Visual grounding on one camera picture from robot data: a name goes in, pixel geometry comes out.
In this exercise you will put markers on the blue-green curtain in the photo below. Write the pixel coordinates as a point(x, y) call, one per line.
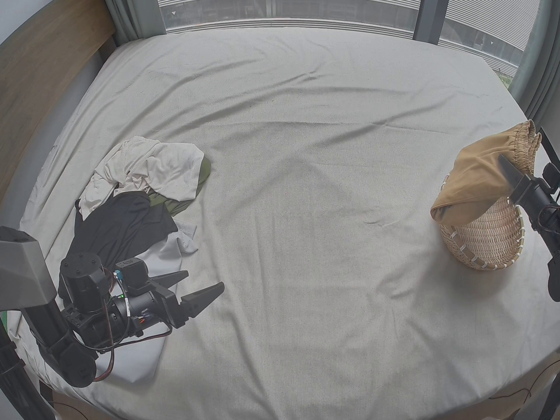
point(131, 2)
point(540, 59)

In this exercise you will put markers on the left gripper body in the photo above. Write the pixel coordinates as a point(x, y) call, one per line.
point(151, 304)

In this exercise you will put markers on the pale grey garment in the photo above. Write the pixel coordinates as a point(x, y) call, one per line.
point(166, 256)

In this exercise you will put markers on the green garment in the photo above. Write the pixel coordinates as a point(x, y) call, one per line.
point(173, 206)

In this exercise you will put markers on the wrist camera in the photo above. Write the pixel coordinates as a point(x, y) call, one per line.
point(133, 276)
point(552, 174)

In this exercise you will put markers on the black garment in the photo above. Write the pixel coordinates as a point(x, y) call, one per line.
point(118, 230)

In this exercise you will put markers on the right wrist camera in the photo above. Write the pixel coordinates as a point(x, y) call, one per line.
point(552, 174)

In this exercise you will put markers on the cream garment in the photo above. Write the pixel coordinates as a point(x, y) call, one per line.
point(162, 164)

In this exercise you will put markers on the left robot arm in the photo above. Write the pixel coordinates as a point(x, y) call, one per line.
point(48, 322)

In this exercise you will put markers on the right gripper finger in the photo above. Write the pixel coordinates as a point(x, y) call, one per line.
point(511, 175)

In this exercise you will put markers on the bed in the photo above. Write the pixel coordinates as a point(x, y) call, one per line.
point(306, 190)

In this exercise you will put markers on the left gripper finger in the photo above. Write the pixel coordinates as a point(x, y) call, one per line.
point(199, 299)
point(168, 279)

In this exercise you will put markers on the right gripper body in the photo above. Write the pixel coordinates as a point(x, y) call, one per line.
point(531, 193)

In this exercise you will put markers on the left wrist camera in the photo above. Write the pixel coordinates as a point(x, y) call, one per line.
point(133, 276)

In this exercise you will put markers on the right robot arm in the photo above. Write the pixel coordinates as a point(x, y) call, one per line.
point(552, 243)

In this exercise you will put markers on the tan shorts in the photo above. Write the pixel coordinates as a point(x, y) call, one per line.
point(477, 177)

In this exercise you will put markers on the round woven basket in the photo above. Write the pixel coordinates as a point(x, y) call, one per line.
point(485, 239)

